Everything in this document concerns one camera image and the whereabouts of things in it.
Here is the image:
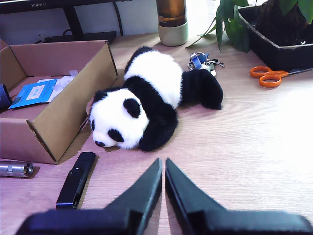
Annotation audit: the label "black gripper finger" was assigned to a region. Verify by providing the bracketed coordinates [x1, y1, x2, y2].
[104, 158, 163, 235]
[165, 158, 228, 235]

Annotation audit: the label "brown cardboard box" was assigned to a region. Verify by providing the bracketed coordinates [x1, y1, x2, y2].
[0, 39, 118, 165]

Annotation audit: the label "black and white panda plush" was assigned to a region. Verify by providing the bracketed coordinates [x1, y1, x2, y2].
[88, 46, 224, 152]

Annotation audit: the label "silver metal flashlight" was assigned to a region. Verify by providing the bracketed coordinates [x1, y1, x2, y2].
[0, 160, 34, 178]

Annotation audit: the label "bunch of keys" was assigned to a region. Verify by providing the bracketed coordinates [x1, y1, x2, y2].
[187, 51, 225, 76]

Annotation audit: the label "white paper sheet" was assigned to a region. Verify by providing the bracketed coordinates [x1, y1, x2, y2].
[38, 70, 79, 103]

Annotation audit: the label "blue booklet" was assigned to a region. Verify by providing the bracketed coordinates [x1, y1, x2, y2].
[8, 78, 58, 110]

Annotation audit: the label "amber glass bottle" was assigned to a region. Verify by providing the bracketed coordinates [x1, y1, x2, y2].
[156, 0, 189, 47]

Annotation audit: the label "black planter tray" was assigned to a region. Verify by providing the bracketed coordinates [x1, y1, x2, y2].
[238, 0, 313, 71]

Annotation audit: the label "dark blue cylinder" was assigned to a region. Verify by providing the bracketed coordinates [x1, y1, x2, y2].
[0, 84, 12, 111]

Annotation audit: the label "green leafy plant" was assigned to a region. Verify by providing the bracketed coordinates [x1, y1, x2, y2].
[185, 0, 313, 53]

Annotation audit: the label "black monitor stand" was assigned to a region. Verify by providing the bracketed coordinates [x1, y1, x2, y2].
[35, 6, 117, 45]

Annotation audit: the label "Huawei computer monitor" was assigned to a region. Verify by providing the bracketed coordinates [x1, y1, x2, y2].
[0, 0, 133, 15]

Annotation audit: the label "orange handled scissors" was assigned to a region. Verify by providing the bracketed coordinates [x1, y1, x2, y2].
[249, 65, 313, 89]

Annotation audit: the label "black cable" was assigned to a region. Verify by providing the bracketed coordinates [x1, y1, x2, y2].
[112, 1, 124, 37]

